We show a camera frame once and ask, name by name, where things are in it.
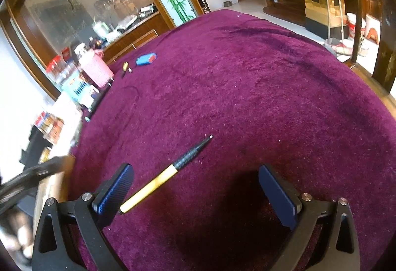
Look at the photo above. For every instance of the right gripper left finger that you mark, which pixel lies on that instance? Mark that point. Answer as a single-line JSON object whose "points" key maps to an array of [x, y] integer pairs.
{"points": [[114, 191]]}

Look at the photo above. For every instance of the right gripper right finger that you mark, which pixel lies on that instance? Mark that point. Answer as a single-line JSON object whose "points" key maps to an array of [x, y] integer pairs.
{"points": [[282, 196]]}

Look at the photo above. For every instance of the yellow black pen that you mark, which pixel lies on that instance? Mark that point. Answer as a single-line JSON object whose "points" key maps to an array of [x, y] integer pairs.
{"points": [[164, 176]]}

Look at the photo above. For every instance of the brown cardboard tray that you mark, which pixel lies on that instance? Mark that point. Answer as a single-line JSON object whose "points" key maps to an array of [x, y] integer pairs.
{"points": [[56, 186]]}

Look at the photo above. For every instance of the purple velvet tablecloth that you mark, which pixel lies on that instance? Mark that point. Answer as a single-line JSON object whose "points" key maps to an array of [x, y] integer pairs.
{"points": [[266, 96]]}

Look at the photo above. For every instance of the pink woven cup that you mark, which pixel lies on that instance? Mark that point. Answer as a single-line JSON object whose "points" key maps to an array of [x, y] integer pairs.
{"points": [[93, 65]]}

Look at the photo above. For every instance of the dark wooden chair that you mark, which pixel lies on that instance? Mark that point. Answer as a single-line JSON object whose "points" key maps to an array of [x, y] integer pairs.
{"points": [[375, 26]]}

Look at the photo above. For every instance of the blue lighter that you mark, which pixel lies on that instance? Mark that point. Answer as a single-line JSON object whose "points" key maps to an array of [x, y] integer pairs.
{"points": [[146, 59]]}

